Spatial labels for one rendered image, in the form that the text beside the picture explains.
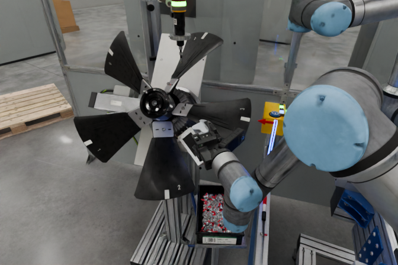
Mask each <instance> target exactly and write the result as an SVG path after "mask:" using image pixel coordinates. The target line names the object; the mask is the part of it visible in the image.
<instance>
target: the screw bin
mask: <svg viewBox="0 0 398 265"><path fill-rule="evenodd" d="M203 193H220V194H224V187H223V186H222V185H198V198H197V219H196V231H195V234H196V235H197V244H226V245H242V238H243V237H244V236H245V234H244V231H243V232H239V233H231V232H200V231H201V214H202V200H201V199H202V195H203Z"/></svg>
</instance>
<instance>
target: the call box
mask: <svg viewBox="0 0 398 265"><path fill-rule="evenodd" d="M272 111H277V112H279V113H280V104H278V103H272V102H265V106H264V113H263V117H262V119H266V121H273V122H274V120H275V119H277V128H276V132H275V135H280V136H283V119H284V117H281V114H285V104H284V113H280V116H279V117H273V116H272V115H271V112H272ZM272 129H273V124H267V123H265V125H264V124H263V123H262V128H261V133H266V134H272Z"/></svg>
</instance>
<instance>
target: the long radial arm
mask: <svg viewBox="0 0 398 265"><path fill-rule="evenodd" d="M138 106H140V99H138V98H129V97H125V96H117V95H109V94H104V93H97V98H96V101H95V105H94V108H96V109H100V110H102V111H106V112H111V113H113V112H126V113H128V112H129V111H131V110H133V109H135V108H137V107H138Z"/></svg>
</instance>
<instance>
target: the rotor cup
mask: <svg viewBox="0 0 398 265"><path fill-rule="evenodd" d="M154 100H156V101H157V104H156V105H155V106H153V105H152V101H154ZM180 103H181V101H180V100H179V98H178V97H177V96H176V95H174V94H170V93H167V92H166V91H164V90H163V89H161V88H151V89H148V90H147V91H146V92H145V93H144V94H143V95H142V97H141V98H140V110H141V112H142V113H143V115H144V116H146V117H148V118H150V119H152V120H153V122H154V121H170V122H172V124H174V123H175V122H177V121H178V119H179V118H180V117H179V116H174V115H171V114H172V111H173V110H174V109H175V108H176V106H177V105H178V104H180ZM170 105H172V106H173V107H172V108H171V107H170ZM156 119H159V120H156Z"/></svg>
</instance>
